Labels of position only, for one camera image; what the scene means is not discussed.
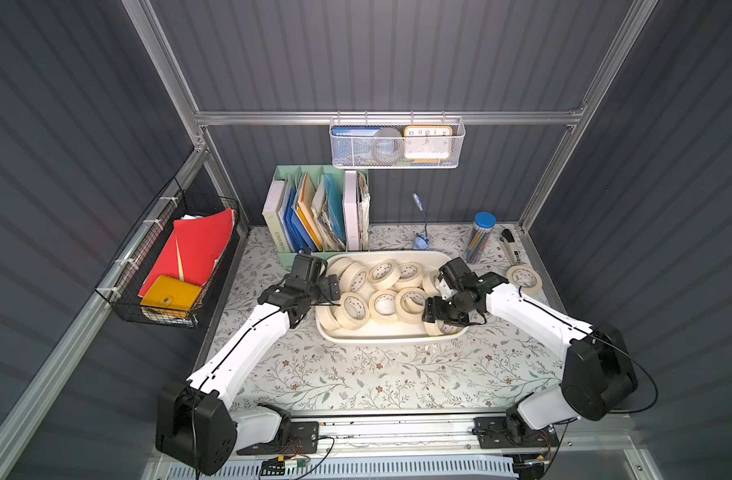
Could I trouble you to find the masking tape roll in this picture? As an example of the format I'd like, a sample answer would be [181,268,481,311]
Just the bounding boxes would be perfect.
[326,257,354,279]
[369,289,399,325]
[339,261,369,293]
[334,292,370,330]
[367,259,401,290]
[422,269,441,297]
[316,306,341,332]
[395,287,428,325]
[507,264,544,295]
[393,262,425,291]
[423,320,463,337]

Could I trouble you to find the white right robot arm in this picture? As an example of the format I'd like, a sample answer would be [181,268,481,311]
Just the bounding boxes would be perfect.
[423,257,639,445]

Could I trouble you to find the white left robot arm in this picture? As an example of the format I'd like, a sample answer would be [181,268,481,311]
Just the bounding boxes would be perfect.
[155,253,340,475]

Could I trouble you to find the white plastic storage box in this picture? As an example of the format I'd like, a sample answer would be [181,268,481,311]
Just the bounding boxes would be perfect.
[316,251,467,345]

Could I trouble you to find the blue box in basket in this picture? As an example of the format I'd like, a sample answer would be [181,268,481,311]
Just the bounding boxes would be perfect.
[330,126,380,168]

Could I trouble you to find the grey tape roll in basket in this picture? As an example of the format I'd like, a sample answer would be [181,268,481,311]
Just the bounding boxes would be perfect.
[372,127,404,165]

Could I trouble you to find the blue folders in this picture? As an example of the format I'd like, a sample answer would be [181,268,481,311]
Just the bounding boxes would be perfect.
[284,182,318,252]

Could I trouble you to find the clear tube of coloured pencils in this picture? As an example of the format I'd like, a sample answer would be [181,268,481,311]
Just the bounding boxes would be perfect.
[464,212,497,263]

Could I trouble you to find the white binder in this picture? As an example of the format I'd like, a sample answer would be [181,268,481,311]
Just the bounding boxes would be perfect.
[343,171,361,251]

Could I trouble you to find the green desktop file organizer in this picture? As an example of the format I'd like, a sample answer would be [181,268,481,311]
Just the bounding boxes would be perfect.
[262,164,371,271]

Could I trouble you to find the white book with green spine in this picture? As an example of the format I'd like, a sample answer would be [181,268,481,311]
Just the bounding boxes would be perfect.
[262,180,290,253]

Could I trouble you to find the red paper folder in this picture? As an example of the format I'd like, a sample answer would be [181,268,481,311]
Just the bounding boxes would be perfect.
[138,208,236,297]

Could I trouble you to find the yellow wallet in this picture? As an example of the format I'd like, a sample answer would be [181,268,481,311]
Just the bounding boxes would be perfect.
[140,276,202,321]

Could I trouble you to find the yellow alarm clock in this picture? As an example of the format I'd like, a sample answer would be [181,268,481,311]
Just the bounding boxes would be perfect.
[404,125,454,162]

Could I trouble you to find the black wire side basket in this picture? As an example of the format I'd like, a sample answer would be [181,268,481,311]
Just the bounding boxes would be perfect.
[96,182,241,328]

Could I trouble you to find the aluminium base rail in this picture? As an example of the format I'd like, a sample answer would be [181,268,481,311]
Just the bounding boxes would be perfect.
[149,410,637,463]

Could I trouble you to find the white wire hanging basket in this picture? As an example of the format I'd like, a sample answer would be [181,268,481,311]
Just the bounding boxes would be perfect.
[329,116,467,170]

